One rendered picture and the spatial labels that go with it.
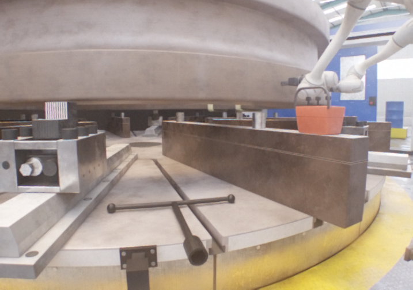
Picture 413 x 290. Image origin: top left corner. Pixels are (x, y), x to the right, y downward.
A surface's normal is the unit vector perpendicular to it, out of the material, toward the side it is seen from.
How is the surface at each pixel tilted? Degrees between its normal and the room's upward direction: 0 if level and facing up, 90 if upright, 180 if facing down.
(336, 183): 90
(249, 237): 90
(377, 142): 90
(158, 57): 90
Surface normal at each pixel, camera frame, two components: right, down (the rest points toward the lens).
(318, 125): -0.86, 0.16
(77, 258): 0.17, 0.08
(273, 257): 0.41, 0.08
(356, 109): -0.68, 0.07
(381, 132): -0.28, 0.08
